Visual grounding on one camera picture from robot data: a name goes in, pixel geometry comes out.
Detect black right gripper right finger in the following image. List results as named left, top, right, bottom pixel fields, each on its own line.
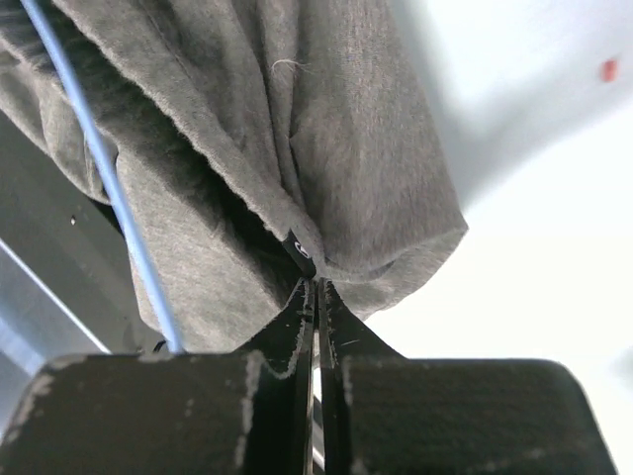
left=316, top=279, right=406, bottom=474

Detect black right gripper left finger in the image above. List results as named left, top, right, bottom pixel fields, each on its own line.
left=235, top=279, right=316, bottom=474

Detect light blue wire hanger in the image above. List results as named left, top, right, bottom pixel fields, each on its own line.
left=22, top=0, right=184, bottom=353

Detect grey drawstring shorts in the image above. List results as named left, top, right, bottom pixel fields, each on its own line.
left=0, top=0, right=469, bottom=353

